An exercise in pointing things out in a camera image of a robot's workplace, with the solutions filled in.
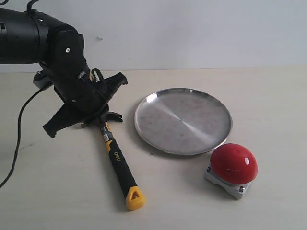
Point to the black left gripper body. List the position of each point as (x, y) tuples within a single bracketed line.
[(63, 57)]

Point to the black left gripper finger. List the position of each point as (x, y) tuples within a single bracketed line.
[(107, 87), (70, 114)]

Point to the black yellow claw hammer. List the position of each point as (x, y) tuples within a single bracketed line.
[(133, 195)]

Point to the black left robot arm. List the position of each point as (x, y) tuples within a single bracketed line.
[(31, 36)]

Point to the red dome push button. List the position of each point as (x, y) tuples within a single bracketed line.
[(234, 163)]

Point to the grey button base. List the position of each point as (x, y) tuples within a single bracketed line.
[(235, 190)]

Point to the round steel plate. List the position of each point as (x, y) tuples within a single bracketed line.
[(182, 121)]

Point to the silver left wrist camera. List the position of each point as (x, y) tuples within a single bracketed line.
[(42, 81)]

